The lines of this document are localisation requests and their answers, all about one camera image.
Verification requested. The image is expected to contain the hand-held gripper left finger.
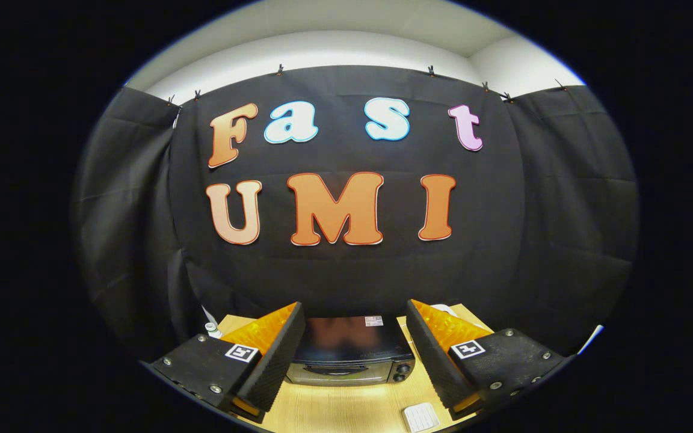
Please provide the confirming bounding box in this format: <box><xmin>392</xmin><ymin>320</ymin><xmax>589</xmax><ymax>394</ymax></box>
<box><xmin>147</xmin><ymin>301</ymin><xmax>307</xmax><ymax>423</ymax></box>

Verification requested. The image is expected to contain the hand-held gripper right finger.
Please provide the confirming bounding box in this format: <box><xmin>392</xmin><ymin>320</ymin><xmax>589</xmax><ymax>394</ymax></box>
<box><xmin>405</xmin><ymin>299</ymin><xmax>577</xmax><ymax>422</ymax></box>

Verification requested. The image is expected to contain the black toaster oven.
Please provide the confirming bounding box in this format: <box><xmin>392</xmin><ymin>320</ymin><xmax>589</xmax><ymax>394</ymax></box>
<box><xmin>285</xmin><ymin>314</ymin><xmax>417</xmax><ymax>387</ymax></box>

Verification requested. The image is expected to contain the white rectangular tray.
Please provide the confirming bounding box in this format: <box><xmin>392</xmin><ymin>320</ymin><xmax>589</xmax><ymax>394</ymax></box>
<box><xmin>402</xmin><ymin>402</ymin><xmax>441</xmax><ymax>433</ymax></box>

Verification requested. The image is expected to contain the row of small cloth clips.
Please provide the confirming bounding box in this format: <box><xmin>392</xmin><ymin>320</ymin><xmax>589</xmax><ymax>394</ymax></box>
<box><xmin>165</xmin><ymin>63</ymin><xmax>567</xmax><ymax>106</ymax></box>

